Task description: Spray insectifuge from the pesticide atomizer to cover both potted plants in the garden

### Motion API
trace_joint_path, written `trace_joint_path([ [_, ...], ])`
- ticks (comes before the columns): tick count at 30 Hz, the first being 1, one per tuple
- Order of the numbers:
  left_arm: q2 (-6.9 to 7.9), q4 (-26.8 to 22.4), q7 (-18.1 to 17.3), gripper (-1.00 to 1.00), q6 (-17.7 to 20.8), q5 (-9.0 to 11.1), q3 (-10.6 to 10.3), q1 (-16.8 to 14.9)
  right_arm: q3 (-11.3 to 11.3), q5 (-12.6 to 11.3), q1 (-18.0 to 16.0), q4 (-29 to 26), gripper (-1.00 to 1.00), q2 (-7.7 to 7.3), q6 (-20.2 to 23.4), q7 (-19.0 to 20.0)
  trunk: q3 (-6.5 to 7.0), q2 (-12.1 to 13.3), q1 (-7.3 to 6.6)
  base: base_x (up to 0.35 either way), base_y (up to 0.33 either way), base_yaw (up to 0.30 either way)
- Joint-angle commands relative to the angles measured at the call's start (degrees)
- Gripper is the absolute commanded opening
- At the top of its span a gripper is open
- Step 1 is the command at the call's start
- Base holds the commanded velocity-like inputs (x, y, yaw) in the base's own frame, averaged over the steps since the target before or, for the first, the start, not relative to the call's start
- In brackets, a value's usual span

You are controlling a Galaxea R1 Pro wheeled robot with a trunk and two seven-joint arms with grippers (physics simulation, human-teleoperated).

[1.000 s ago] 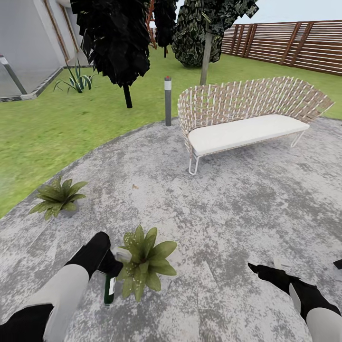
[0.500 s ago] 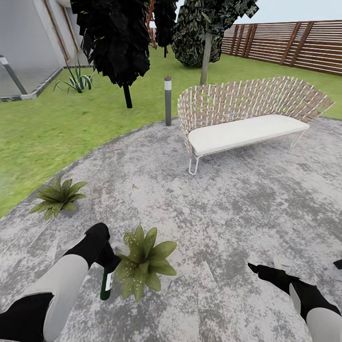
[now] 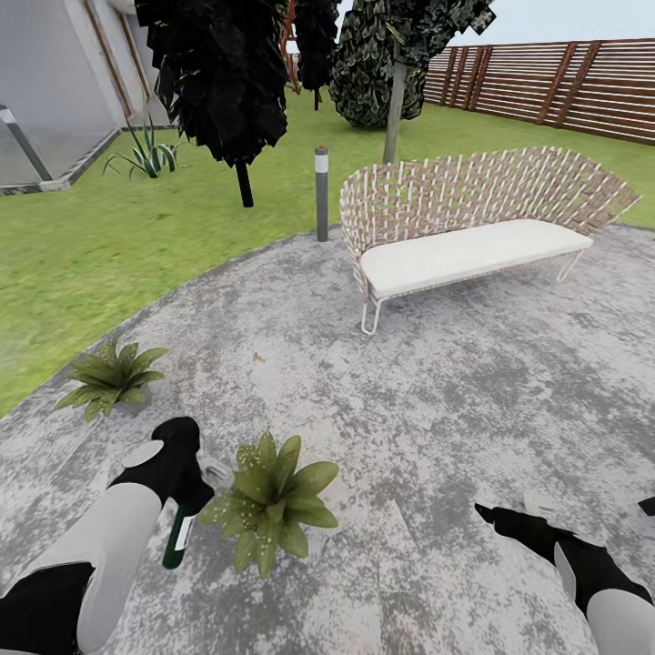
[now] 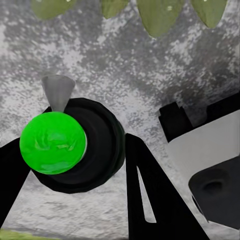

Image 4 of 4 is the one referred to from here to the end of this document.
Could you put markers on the pot plant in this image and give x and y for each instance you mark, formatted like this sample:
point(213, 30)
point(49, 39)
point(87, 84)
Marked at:
point(157, 16)

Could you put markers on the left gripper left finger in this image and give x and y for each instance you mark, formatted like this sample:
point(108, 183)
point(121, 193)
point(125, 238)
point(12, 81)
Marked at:
point(13, 173)

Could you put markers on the insectifuge atomizer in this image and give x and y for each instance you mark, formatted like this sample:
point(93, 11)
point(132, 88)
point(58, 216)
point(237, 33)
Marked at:
point(76, 144)

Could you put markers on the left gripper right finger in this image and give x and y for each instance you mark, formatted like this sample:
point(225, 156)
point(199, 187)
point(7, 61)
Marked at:
point(174, 220)

